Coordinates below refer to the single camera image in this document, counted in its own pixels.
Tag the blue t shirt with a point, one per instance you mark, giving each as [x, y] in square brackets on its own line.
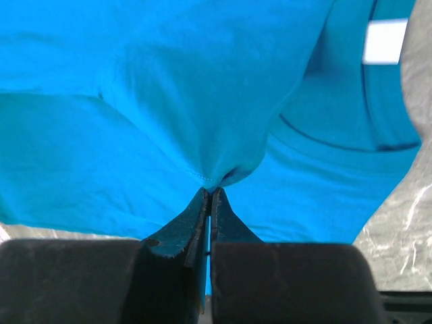
[114, 113]

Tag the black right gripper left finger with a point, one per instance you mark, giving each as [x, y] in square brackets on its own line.
[160, 279]

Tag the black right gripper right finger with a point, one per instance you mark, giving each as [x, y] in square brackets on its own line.
[257, 282]

